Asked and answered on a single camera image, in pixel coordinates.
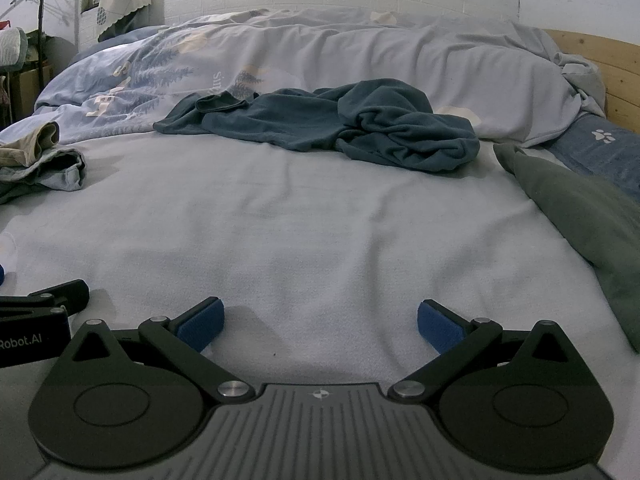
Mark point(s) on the dark blue garment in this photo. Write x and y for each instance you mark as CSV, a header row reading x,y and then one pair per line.
x,y
390,125

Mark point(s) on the blue paw print pillow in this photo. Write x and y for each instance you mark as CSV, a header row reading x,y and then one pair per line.
x,y
600,152

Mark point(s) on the light blue printed duvet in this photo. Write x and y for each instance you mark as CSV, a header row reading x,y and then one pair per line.
x,y
350,55

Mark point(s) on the dark green garment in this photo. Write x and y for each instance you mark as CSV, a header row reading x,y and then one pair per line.
x,y
590,220

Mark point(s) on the light blue garment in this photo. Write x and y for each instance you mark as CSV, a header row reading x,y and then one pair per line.
x,y
55,170

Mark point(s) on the white rolled bedding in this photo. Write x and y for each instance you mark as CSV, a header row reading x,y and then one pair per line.
x,y
12,45

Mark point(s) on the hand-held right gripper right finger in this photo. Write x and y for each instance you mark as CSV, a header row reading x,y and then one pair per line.
x,y
440,327

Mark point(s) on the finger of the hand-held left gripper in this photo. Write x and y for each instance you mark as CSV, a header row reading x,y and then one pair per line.
x,y
65,294

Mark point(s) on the wooden headboard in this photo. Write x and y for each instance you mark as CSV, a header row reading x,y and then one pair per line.
x,y
620,75

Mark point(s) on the black clothes rack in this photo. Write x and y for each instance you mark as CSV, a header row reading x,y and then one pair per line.
x,y
41,20

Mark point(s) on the brown cabinet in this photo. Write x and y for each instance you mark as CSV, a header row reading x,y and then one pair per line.
x,y
27,90

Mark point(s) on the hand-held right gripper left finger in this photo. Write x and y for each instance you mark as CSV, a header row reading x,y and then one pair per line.
x,y
200,327

